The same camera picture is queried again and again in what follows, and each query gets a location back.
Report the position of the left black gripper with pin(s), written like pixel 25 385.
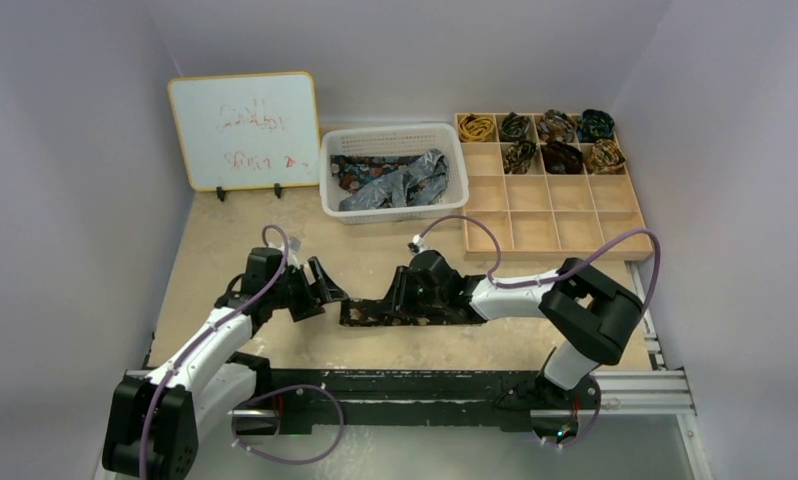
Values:
pixel 309 303

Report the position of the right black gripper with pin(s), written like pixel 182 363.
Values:
pixel 399 291

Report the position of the black floral tie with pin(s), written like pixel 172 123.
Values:
pixel 358 314

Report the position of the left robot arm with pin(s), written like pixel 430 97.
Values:
pixel 156 422

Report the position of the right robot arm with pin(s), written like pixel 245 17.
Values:
pixel 595 314

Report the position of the grey blue patterned tie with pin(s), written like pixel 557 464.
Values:
pixel 420 184

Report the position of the dark colourful patterned tie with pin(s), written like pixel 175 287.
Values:
pixel 354 172

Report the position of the white plastic basket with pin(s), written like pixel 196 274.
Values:
pixel 396 140

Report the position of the yellow rolled tie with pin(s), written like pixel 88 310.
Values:
pixel 473 128

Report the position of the wooden compartment tray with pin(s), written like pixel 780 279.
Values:
pixel 543 216

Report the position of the dark olive rolled tie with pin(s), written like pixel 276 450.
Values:
pixel 515 127

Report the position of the dark maroon rolled tie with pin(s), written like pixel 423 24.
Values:
pixel 562 158

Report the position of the brown patterned rolled tie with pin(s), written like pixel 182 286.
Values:
pixel 555 125

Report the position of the orange brown rolled tie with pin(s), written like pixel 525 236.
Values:
pixel 605 158

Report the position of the dark green rolled tie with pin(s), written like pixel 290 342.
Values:
pixel 593 125

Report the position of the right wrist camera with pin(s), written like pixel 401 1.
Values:
pixel 417 245

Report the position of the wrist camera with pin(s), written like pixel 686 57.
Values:
pixel 291 249
pixel 417 245

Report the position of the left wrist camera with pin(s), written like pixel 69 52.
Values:
pixel 291 249

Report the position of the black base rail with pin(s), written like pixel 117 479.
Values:
pixel 514 401

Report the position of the white whiteboard orange frame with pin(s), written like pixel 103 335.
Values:
pixel 249 131

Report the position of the aluminium rail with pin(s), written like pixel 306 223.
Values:
pixel 622 393

